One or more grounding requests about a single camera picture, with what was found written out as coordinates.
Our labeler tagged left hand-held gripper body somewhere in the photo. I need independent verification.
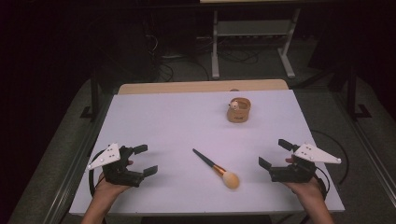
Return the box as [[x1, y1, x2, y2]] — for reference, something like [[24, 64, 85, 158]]
[[86, 143, 146, 189]]

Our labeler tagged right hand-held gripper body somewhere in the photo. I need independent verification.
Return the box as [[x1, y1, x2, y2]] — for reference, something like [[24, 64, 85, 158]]
[[269, 142, 343, 184]]

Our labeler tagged makeup brush with dark handle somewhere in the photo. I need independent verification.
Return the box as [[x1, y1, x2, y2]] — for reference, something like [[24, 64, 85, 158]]
[[191, 147, 241, 190]]

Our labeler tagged tan brush holder cup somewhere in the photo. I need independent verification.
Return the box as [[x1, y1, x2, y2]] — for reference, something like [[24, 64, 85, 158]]
[[226, 97, 252, 123]]

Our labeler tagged person's left hand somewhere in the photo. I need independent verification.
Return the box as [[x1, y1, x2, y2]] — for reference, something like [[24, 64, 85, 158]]
[[93, 160, 134, 201]]

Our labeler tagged person's right hand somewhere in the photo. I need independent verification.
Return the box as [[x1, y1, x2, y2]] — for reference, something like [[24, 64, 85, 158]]
[[283, 155, 328, 201]]

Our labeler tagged white board mat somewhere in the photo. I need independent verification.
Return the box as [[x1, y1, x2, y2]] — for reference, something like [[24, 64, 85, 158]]
[[68, 90, 346, 217]]

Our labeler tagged wooden table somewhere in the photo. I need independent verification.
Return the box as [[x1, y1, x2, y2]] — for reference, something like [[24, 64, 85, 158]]
[[117, 78, 290, 95]]

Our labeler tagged grey metal stand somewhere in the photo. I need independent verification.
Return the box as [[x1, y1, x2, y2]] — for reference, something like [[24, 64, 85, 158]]
[[210, 8, 302, 80]]

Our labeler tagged left hand-held gripper black cable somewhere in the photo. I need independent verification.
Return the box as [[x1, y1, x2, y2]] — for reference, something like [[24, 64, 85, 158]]
[[88, 148, 106, 198]]

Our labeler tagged hand-held gripper black cable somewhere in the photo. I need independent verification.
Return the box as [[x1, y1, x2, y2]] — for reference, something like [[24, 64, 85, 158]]
[[88, 148, 106, 198], [313, 173, 331, 201]]

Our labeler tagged right hand-held gripper black cable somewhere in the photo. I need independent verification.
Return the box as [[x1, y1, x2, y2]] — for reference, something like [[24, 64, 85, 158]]
[[313, 173, 331, 201]]

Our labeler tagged metal rail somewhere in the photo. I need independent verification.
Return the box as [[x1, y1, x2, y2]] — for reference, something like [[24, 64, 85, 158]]
[[331, 91, 396, 195], [41, 92, 115, 224]]

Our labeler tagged black cable loop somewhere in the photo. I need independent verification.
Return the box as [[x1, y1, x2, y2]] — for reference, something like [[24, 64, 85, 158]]
[[311, 129, 350, 186]]

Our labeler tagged black stand post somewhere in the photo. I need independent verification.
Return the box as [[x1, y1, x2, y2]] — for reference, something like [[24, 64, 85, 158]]
[[346, 64, 373, 121], [79, 69, 101, 121]]

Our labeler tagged tangle of black floor cables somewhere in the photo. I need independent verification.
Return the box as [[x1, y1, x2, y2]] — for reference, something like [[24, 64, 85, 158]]
[[141, 15, 261, 82]]

